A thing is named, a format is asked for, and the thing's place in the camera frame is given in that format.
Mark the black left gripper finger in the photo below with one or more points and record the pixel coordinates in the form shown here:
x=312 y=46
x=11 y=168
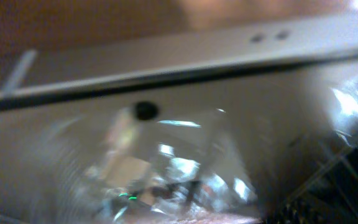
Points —
x=332 y=198

